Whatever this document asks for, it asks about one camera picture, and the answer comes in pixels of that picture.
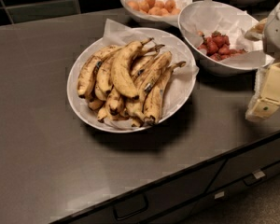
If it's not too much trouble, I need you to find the right edge spotted banana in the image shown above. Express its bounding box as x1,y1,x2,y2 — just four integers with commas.
144,62,186,125

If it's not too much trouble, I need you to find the dark drawer handle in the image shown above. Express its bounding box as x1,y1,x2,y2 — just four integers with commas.
113,194,148,221
243,170,266,187

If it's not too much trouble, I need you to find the white apricot bowl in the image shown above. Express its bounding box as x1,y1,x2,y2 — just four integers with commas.
116,0,193,29

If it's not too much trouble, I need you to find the dark right drawer handle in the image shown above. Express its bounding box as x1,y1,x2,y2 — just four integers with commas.
243,170,266,187

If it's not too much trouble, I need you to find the orange apricots pile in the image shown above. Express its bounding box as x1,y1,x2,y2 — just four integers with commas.
127,0,181,17

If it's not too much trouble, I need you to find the long middle spotted banana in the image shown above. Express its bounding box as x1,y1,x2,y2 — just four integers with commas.
125,51,172,121

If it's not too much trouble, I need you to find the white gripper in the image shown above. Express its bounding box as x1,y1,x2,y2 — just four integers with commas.
245,2,280,122

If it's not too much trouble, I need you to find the white banana bowl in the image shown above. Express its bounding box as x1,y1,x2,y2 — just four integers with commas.
66,27,198,134

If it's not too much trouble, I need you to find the white strawberry bowl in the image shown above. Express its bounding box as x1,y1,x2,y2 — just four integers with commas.
177,0,276,77

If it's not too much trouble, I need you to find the dark left drawer handle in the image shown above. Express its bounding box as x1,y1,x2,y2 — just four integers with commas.
113,194,148,221

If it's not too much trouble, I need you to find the white paper under bananas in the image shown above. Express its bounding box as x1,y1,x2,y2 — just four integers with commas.
101,18,200,131

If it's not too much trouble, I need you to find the red strawberries pile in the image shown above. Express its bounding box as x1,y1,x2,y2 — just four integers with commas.
197,31,246,62

